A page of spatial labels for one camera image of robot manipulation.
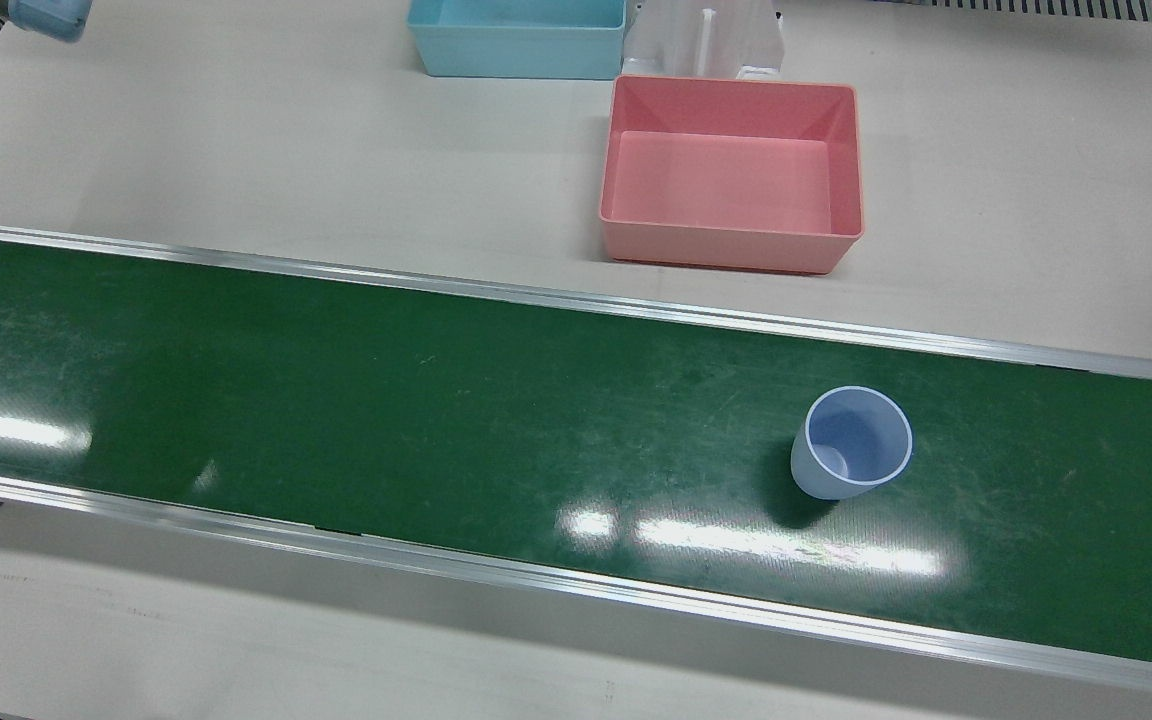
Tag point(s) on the pink plastic box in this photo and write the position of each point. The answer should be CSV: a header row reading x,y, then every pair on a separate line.
x,y
726,180

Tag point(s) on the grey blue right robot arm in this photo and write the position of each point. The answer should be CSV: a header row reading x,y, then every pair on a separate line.
x,y
51,18

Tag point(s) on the green conveyor belt aluminium frame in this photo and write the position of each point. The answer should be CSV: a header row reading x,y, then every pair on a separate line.
x,y
436,420

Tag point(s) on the light blue plastic box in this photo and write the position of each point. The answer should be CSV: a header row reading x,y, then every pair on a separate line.
x,y
516,50

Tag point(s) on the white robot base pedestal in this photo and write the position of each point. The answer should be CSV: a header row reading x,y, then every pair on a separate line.
x,y
676,40

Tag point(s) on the ribbed metal grating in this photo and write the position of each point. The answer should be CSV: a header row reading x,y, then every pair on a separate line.
x,y
1086,8

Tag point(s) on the light blue plastic cup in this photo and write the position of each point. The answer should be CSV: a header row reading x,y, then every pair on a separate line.
x,y
851,445

